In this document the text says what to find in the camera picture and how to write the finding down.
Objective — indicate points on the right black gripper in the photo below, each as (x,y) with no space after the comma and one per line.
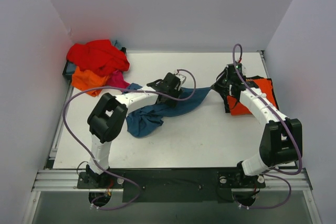
(219,87)

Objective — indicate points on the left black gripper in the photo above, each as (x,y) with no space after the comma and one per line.
(171,98)

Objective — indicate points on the teal blue t shirt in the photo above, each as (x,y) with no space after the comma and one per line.
(144,121)

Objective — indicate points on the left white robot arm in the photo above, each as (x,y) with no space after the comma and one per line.
(108,116)

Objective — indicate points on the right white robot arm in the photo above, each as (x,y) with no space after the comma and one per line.
(281,142)

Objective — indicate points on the folded black t shirt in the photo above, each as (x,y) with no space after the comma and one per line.
(236,108)

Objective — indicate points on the pink t shirt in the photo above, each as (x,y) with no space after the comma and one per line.
(116,79)

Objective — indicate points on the light blue t shirt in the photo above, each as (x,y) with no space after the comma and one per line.
(116,44)

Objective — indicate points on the red t shirt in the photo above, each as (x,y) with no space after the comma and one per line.
(99,56)

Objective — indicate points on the orange crumpled t shirt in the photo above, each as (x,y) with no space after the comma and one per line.
(84,80)

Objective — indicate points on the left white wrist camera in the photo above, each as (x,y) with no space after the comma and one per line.
(182,78)

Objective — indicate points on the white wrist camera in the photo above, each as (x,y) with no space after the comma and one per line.
(182,78)
(241,68)

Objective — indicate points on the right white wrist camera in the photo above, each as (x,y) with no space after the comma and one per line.
(241,68)

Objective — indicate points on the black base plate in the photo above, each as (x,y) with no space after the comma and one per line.
(154,185)

